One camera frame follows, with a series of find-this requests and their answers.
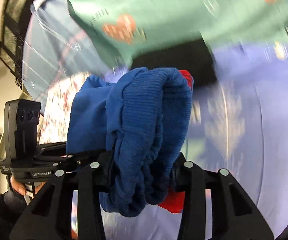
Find red and blue pants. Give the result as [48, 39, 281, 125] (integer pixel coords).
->
[66, 67, 193, 217]

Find person's left hand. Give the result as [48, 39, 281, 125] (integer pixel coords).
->
[10, 175, 47, 199]

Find floral quilt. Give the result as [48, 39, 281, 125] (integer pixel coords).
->
[38, 72, 90, 144]

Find blue printed bed sheet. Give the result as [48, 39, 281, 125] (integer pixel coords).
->
[70, 36, 288, 240]

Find green printed bed sheet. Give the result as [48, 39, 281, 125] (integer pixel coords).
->
[33, 0, 288, 66]

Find black window grille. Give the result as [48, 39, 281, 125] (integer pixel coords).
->
[0, 0, 33, 88]

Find black folded garment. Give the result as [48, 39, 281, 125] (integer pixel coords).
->
[131, 38, 218, 89]

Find black camera box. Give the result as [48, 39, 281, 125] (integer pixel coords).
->
[4, 99, 41, 160]

